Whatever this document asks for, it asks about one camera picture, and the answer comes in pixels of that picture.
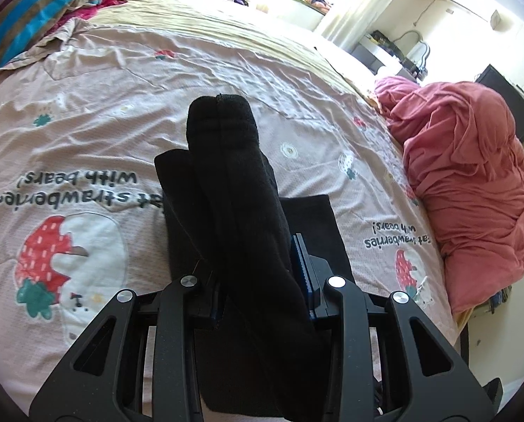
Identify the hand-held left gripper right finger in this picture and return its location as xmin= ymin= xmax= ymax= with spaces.
xmin=289 ymin=234 xmax=495 ymax=422

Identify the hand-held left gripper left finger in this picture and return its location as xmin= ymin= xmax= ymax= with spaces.
xmin=29 ymin=264 xmax=222 ymax=422

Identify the black shirt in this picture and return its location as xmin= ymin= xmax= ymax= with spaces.
xmin=154 ymin=94 xmax=359 ymax=422

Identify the pink crumpled blanket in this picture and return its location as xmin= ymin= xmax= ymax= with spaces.
xmin=374 ymin=76 xmax=524 ymax=315

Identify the strawberry printed bed cover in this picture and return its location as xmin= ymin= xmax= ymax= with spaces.
xmin=0 ymin=6 xmax=460 ymax=405

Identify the white desk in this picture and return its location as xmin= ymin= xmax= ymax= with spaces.
xmin=354 ymin=31 xmax=432 ymax=82

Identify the tan bed sheet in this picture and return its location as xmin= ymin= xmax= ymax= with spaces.
xmin=90 ymin=0 xmax=386 ymax=106

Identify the white curtain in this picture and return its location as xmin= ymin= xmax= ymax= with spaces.
xmin=315 ymin=0 xmax=416 ymax=49

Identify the heap of small trinkets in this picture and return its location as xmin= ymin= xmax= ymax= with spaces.
xmin=288 ymin=0 xmax=334 ymax=12

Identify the black television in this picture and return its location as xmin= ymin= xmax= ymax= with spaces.
xmin=476 ymin=64 xmax=524 ymax=143

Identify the white air conditioner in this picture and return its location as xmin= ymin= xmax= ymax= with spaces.
xmin=442 ymin=0 xmax=502 ymax=25

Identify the red cloth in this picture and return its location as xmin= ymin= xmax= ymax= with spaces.
xmin=84 ymin=0 xmax=122 ymax=23

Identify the striped pillow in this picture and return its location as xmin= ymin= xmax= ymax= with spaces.
xmin=0 ymin=0 xmax=106 ymax=71

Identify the grey hose loop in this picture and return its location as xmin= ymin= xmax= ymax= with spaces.
xmin=396 ymin=30 xmax=430 ymax=73

